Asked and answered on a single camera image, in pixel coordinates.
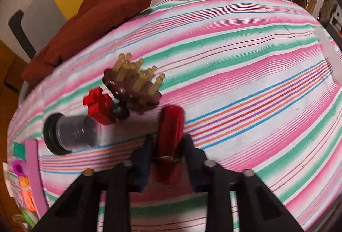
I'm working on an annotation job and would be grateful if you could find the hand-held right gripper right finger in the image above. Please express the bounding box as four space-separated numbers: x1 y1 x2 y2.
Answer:
182 135 305 232

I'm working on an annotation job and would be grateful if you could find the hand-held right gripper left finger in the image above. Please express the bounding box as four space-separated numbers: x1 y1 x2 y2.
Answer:
32 134 155 232

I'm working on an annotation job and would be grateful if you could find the dark red glossy case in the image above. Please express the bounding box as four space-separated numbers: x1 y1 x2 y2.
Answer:
155 104 185 184

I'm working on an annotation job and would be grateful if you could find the red toy block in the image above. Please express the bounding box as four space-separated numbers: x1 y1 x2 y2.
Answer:
83 87 119 125

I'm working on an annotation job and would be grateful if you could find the clear jar with black lid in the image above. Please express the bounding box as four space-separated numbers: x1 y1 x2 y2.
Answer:
43 113 103 156

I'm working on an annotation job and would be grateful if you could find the brown bristle hairbrush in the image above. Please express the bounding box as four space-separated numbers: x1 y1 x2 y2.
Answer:
103 53 166 122

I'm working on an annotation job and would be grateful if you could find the striped blanket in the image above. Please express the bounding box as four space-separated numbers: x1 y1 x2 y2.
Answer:
8 0 342 232

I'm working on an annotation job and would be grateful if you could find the orange packet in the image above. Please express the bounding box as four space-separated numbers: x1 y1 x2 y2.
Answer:
19 176 36 212

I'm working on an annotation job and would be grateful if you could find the purple plastic item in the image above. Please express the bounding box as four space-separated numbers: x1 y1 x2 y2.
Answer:
12 159 27 176

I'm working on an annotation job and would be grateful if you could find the rust brown blanket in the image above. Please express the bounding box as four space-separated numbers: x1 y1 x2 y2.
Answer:
21 0 158 83

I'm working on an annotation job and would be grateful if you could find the grey headboard panel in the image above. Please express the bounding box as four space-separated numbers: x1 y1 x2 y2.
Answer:
21 0 67 59

